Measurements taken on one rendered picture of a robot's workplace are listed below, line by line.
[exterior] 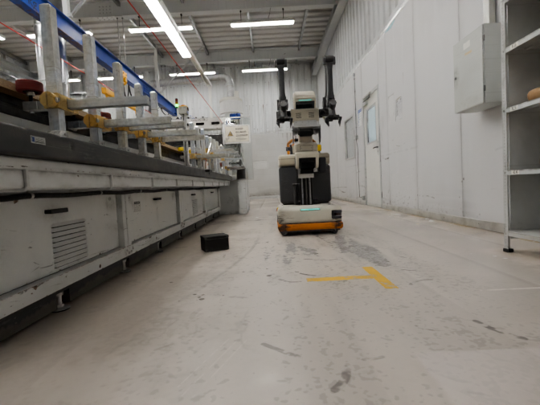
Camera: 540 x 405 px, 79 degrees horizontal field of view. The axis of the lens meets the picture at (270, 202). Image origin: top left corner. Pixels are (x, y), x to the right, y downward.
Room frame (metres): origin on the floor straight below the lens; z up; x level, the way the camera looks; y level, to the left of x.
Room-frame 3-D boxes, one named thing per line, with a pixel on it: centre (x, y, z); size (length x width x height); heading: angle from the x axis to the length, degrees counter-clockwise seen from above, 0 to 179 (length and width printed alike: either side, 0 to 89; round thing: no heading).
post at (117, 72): (1.64, 0.71, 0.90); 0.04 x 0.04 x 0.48; 0
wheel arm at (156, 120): (1.43, 0.63, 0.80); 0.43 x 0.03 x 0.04; 90
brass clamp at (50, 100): (1.16, 0.71, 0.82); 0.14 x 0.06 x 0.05; 0
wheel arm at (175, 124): (1.68, 0.63, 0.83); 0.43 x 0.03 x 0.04; 90
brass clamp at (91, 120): (1.41, 0.71, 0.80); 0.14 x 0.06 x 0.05; 0
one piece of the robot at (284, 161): (3.54, -0.38, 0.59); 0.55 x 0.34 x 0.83; 89
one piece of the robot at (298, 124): (3.16, -0.38, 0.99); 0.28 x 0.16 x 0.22; 89
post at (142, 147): (1.89, 0.71, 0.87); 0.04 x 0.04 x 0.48; 0
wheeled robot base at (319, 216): (3.45, -0.38, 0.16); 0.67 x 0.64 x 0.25; 179
